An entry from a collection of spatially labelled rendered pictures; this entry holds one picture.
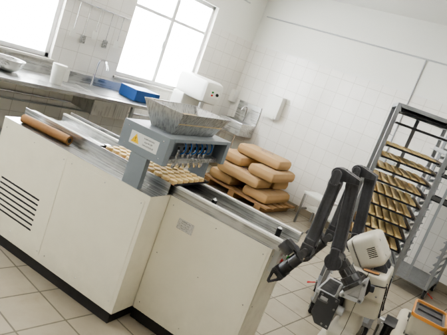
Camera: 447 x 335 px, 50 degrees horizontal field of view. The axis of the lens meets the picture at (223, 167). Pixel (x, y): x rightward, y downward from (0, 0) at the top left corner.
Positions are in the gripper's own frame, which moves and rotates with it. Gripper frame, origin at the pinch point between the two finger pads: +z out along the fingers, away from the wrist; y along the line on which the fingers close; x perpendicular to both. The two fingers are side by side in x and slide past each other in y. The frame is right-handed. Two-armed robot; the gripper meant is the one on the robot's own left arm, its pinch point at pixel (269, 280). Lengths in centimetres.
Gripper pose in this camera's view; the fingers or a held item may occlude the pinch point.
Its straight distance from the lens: 235.3
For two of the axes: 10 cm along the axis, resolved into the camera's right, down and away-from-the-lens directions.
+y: -4.5, 0.2, -8.9
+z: -6.8, 6.4, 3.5
